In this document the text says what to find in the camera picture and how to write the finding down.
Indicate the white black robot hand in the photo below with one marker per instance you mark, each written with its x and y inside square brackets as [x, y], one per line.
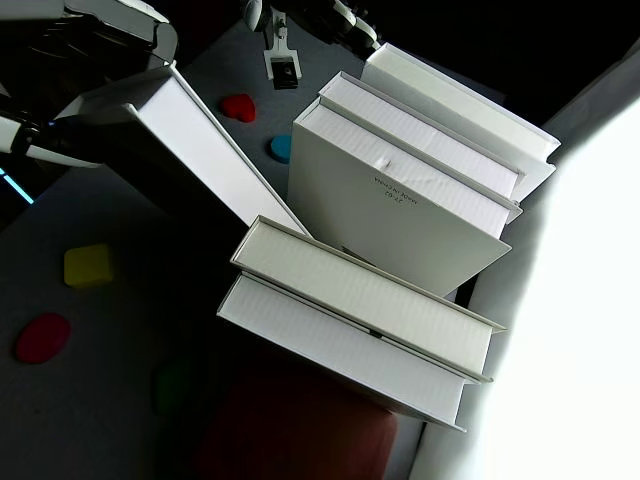
[125, 25]
[350, 22]

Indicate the white book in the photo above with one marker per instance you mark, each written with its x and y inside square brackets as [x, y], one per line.
[375, 225]
[200, 140]
[425, 135]
[450, 95]
[360, 295]
[340, 350]

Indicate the red heart toy block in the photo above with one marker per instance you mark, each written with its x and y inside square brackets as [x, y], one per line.
[239, 106]

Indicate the blue round toy block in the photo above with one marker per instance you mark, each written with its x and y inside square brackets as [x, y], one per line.
[281, 149]

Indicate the cyan light strip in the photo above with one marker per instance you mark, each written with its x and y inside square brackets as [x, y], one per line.
[16, 186]

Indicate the white book, made in china print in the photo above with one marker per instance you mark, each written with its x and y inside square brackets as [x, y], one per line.
[375, 225]

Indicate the yellow square toy block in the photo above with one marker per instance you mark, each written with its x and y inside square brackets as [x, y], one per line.
[89, 265]

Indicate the red oval toy block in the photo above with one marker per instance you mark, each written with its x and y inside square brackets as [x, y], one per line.
[42, 339]

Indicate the white book, brown printed cover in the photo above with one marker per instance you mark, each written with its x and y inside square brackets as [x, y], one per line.
[340, 350]

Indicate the large white board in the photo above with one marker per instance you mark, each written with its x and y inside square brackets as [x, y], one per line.
[575, 300]

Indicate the green rhombus toy block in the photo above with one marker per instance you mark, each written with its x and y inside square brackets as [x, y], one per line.
[175, 390]

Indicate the dark red block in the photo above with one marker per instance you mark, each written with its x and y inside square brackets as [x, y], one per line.
[300, 435]

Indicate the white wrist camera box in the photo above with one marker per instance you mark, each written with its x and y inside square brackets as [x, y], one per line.
[284, 70]

